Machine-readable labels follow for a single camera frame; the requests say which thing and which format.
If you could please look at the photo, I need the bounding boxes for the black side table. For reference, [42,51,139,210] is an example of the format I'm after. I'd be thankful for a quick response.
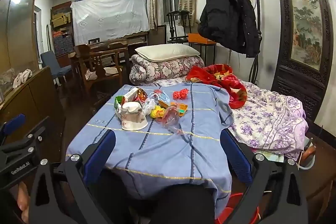
[189,42,217,67]

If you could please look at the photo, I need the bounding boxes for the pale blue basin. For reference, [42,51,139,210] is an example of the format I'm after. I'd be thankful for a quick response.
[298,140,318,170]

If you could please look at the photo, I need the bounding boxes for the clear plastic wrapper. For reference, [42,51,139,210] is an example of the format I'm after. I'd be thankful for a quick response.
[155,106,189,135]

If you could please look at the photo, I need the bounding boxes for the green packet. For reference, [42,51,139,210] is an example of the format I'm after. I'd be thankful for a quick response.
[114,96,125,111]

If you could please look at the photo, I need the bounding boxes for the wooden shelf with boxes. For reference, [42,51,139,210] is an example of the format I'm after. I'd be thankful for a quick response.
[51,1,75,59]

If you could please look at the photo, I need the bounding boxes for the pale green sheet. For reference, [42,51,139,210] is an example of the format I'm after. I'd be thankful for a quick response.
[253,149,285,163]

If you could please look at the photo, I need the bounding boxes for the blue checked blanket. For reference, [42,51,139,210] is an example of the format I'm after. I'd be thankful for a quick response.
[66,82,234,210]

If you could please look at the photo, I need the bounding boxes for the orange cardboard box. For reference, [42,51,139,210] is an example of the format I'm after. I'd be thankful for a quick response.
[169,102,189,117]

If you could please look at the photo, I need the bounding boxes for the white framed door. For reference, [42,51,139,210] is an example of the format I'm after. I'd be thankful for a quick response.
[34,6,43,64]

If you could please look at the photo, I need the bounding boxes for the carved wooden painted screen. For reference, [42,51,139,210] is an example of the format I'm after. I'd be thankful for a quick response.
[269,0,332,122]

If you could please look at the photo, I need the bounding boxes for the crumpled white cloth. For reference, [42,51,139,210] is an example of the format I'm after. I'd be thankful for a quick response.
[13,69,33,88]

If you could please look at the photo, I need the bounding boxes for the white pillow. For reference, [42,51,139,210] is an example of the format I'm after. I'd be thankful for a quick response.
[135,44,201,62]

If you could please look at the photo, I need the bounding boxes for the person's black pants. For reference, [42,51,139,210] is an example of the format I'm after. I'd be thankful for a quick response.
[100,170,216,224]

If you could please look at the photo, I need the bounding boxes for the wooden armchair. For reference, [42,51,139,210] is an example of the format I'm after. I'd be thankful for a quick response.
[73,44,130,98]

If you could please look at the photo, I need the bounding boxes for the flat orange box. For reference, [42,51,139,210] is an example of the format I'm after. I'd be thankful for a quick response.
[188,33,217,45]

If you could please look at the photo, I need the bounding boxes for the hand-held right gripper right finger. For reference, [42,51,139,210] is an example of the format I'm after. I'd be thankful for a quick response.
[220,128,309,224]

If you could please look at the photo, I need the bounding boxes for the wooden table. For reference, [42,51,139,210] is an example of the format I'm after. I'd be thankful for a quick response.
[88,31,149,56]

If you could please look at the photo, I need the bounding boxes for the black puffer jacket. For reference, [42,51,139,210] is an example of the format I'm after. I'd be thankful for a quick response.
[197,0,261,58]

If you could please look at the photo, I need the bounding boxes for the person's left hand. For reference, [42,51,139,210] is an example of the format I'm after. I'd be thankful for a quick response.
[16,181,30,223]

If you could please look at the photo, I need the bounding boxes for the crumpled white plastic bag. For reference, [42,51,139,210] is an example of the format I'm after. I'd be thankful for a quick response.
[142,98,156,116]

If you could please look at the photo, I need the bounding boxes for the blue face mask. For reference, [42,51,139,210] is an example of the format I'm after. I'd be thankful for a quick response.
[150,90,171,109]

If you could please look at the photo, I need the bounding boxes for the yellow foam net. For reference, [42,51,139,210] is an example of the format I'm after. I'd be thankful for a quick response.
[150,105,164,119]

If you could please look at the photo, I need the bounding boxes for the low wooden cabinet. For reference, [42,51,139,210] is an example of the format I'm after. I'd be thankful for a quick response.
[0,67,66,151]

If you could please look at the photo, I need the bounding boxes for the red plastic bucket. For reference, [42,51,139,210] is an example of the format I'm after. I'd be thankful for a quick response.
[214,193,260,224]

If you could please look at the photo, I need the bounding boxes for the tall glass-front cabinet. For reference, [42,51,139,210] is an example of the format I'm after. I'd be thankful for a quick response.
[0,0,42,75]

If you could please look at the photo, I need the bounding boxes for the blue chair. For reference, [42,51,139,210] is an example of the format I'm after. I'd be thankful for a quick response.
[41,51,72,85]

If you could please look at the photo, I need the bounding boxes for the black metal bed frame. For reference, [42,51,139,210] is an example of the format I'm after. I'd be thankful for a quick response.
[167,0,263,83]

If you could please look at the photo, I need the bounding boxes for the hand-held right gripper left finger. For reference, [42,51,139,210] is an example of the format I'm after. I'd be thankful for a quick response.
[29,130,117,224]

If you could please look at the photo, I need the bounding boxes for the red foam net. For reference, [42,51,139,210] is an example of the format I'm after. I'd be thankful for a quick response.
[172,88,189,101]

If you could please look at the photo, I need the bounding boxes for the folded floral quilt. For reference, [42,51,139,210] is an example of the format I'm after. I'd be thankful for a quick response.
[129,54,205,85]

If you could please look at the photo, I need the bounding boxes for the white red small carton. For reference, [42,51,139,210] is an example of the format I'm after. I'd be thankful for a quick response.
[123,88,141,104]

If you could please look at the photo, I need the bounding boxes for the purple floral sheet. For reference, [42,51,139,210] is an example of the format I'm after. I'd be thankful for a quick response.
[155,77,309,159]

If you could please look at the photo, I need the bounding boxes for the black round stool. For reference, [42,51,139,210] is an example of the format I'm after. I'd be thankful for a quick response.
[166,10,193,43]

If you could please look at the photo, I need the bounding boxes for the white lace cloth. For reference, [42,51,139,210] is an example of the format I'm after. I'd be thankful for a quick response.
[71,0,150,46]

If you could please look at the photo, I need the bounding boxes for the red yellow snack packet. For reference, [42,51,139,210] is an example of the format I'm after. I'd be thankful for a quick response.
[136,89,148,104]

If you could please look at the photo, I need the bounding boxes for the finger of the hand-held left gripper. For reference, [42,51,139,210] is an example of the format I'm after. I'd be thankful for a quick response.
[0,113,27,135]
[0,116,50,159]

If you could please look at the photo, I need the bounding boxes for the red printed blanket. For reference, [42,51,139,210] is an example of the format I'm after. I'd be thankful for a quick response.
[186,64,248,109]

